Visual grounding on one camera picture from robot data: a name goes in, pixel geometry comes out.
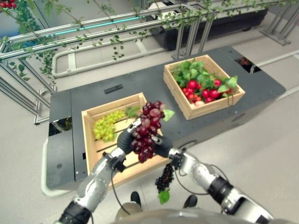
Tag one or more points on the wooden crate with grapes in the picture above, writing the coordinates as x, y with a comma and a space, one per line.
100, 149

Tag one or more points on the dark grey low table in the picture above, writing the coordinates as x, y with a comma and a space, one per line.
149, 88

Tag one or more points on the aluminium stand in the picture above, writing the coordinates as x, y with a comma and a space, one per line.
279, 25

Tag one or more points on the green grape bunch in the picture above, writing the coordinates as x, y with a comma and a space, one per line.
106, 126

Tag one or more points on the black equipment cabinet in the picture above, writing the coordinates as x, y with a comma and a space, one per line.
210, 25

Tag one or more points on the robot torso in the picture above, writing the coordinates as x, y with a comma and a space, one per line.
187, 217

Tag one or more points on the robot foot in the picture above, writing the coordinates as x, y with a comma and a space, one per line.
190, 201
135, 198

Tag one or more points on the white pipe rail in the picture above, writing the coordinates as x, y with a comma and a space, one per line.
67, 63

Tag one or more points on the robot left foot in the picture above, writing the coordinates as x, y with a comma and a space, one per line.
135, 198

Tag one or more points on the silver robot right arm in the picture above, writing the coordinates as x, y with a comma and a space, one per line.
210, 179

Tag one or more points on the wooden crate with red fruits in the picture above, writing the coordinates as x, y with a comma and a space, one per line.
210, 102

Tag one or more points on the aluminium frame with vines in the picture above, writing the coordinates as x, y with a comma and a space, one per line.
70, 28

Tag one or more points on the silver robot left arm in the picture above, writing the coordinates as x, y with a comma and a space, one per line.
98, 182

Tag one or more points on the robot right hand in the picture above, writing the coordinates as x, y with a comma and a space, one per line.
164, 145

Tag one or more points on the black grape bunch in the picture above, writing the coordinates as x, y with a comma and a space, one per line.
165, 177

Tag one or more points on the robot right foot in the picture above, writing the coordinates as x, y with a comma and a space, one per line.
190, 201

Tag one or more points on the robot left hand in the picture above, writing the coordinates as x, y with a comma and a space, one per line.
125, 140

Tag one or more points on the red fruits with green leaves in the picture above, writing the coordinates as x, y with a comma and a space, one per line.
203, 84

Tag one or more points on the red grape bunch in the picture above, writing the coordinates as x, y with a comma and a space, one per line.
147, 130

